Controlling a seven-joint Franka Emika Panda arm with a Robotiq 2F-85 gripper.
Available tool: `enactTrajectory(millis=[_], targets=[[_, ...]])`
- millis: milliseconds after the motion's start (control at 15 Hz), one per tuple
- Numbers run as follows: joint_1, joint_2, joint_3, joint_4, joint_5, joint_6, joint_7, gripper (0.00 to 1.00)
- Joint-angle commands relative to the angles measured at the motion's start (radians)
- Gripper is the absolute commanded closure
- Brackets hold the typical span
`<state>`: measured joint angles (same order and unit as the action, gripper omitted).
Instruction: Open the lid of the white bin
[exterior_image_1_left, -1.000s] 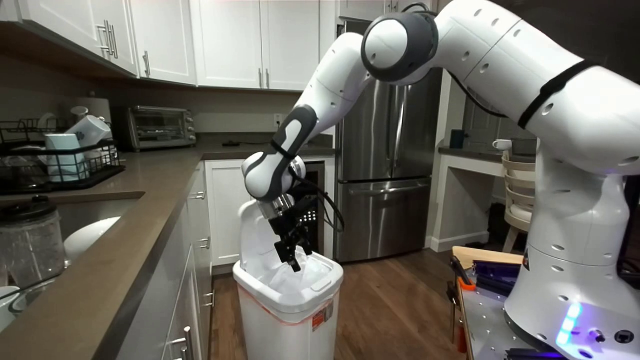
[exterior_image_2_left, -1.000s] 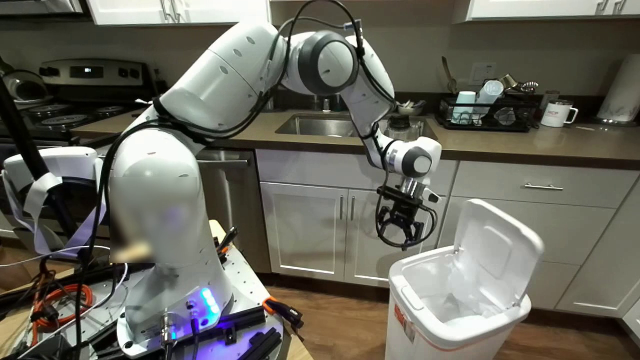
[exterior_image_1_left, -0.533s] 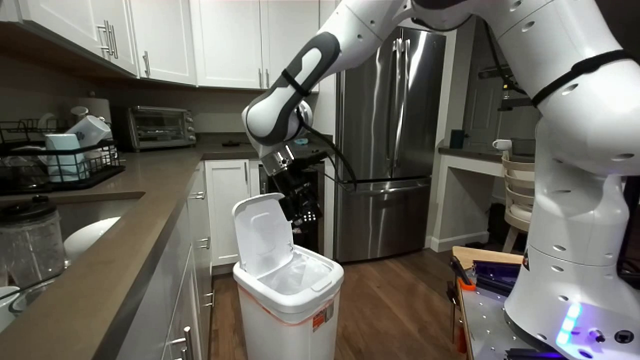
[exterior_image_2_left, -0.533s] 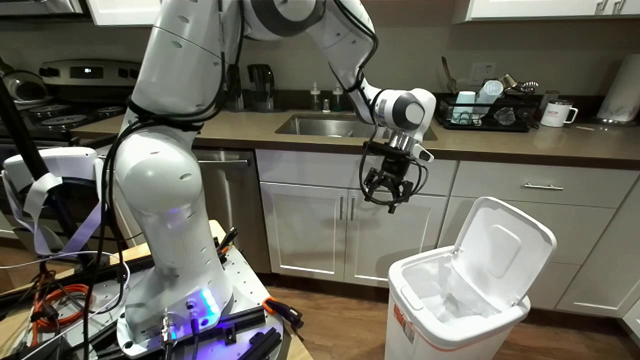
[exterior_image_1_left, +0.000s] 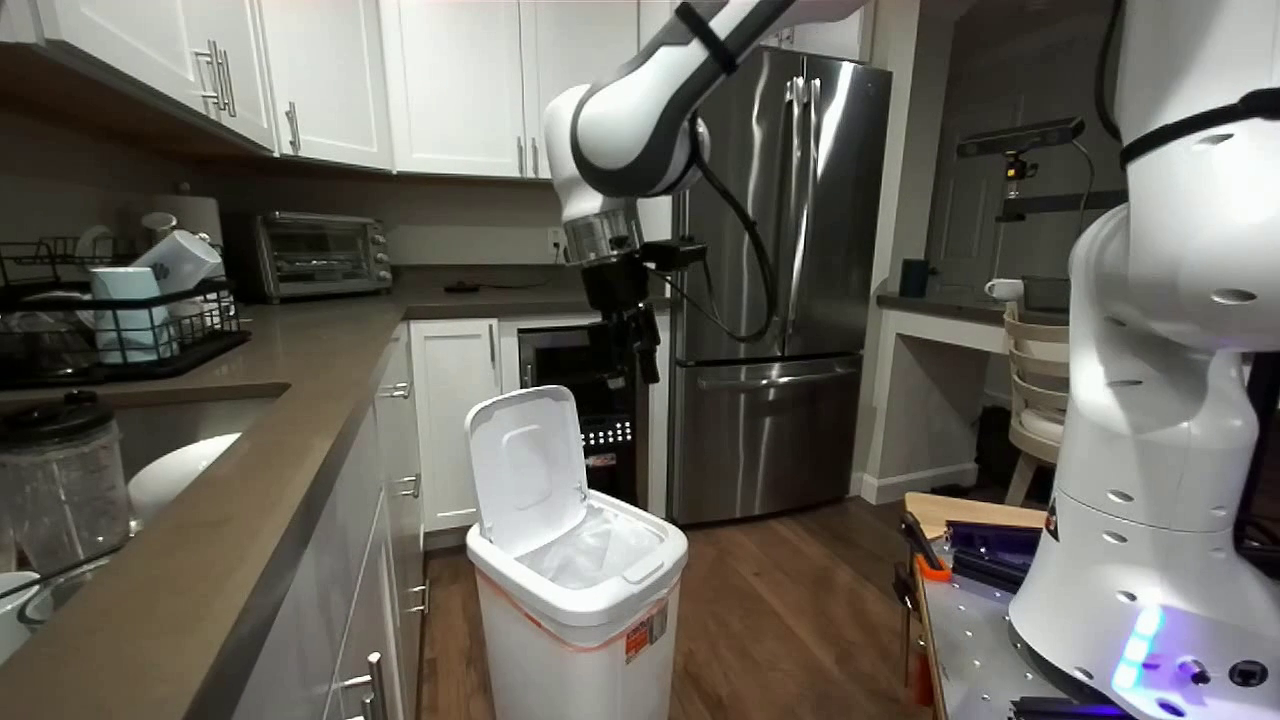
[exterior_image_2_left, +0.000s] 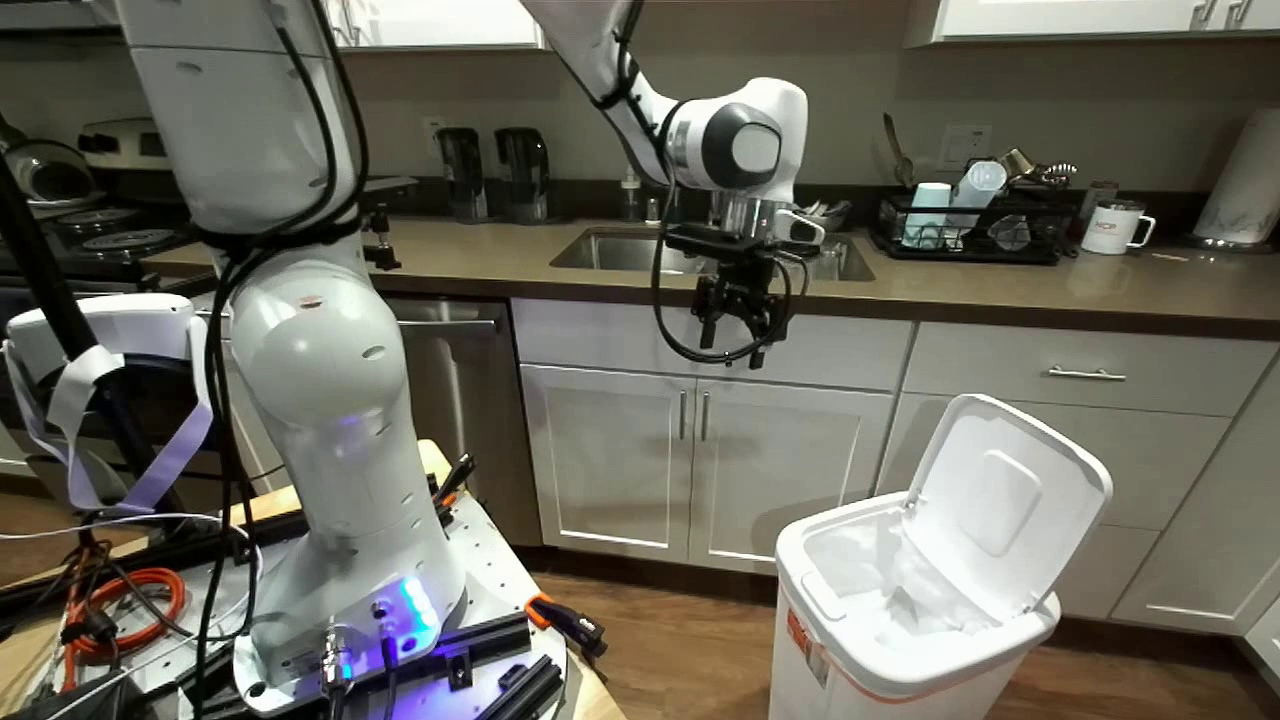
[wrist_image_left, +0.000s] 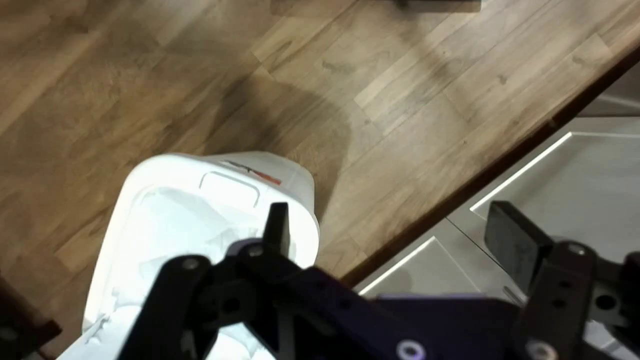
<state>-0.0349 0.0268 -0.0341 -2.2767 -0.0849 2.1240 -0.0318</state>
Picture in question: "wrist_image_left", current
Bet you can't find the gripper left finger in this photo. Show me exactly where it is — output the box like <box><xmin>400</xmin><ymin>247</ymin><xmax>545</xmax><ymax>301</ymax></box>
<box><xmin>117</xmin><ymin>202</ymin><xmax>382</xmax><ymax>360</ymax></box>

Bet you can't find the white bin lid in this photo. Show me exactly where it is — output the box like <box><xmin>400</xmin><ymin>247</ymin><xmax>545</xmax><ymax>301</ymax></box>
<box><xmin>82</xmin><ymin>153</ymin><xmax>321</xmax><ymax>351</ymax></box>

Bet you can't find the white plastic bin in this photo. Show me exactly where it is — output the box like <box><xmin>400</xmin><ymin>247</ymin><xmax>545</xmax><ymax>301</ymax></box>
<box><xmin>57</xmin><ymin>152</ymin><xmax>321</xmax><ymax>360</ymax></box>

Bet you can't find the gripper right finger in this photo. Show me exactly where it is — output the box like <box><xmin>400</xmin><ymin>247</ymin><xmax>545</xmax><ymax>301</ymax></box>
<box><xmin>484</xmin><ymin>200</ymin><xmax>640</xmax><ymax>360</ymax></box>

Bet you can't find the grey cabinet door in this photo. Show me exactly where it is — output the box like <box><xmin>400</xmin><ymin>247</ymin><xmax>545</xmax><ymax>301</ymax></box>
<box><xmin>356</xmin><ymin>236</ymin><xmax>526</xmax><ymax>302</ymax></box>
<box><xmin>469</xmin><ymin>131</ymin><xmax>640</xmax><ymax>273</ymax></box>

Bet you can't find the black object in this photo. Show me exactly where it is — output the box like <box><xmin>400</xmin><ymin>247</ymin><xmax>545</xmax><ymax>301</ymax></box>
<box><xmin>394</xmin><ymin>0</ymin><xmax>482</xmax><ymax>13</ymax></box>

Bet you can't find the dark brown wooden object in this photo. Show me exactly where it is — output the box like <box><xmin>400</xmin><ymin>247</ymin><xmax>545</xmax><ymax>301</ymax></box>
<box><xmin>0</xmin><ymin>272</ymin><xmax>63</xmax><ymax>360</ymax></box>

